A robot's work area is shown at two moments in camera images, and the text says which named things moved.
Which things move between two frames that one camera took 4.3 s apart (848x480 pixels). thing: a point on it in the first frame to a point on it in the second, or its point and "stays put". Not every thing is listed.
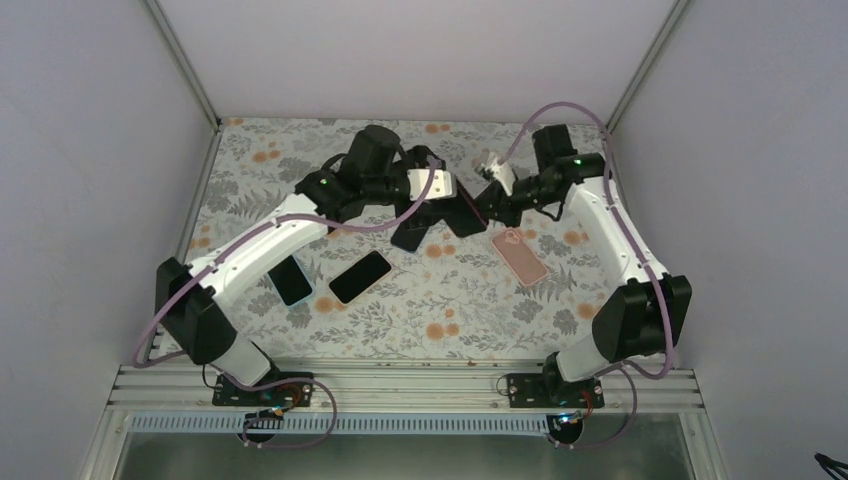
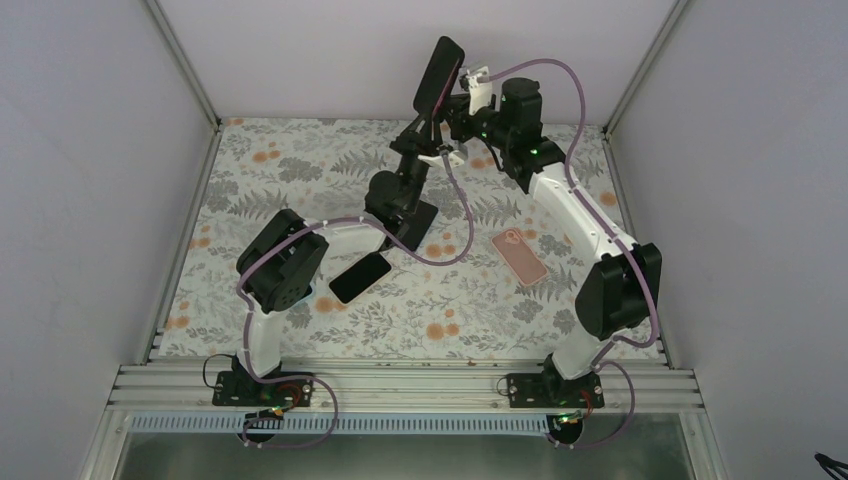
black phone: x=460 y=213 to x=439 y=77
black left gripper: x=420 y=154 to x=420 y=142
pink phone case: x=527 y=266 stays put
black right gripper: x=501 y=209 to x=455 y=120
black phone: x=360 y=276 stays put
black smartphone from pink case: x=407 y=236 stays put
